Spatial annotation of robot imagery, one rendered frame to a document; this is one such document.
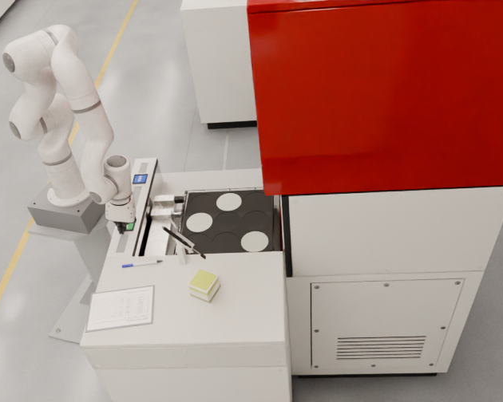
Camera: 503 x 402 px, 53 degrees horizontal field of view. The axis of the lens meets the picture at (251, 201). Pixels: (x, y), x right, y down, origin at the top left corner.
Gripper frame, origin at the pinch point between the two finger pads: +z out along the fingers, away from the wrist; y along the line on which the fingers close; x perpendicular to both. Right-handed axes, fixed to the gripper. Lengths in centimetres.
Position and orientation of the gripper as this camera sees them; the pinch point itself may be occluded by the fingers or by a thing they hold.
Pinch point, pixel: (121, 227)
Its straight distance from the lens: 189.3
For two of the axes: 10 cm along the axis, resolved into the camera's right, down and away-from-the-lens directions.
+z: -1.2, 7.1, 6.9
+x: -0.3, 6.9, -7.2
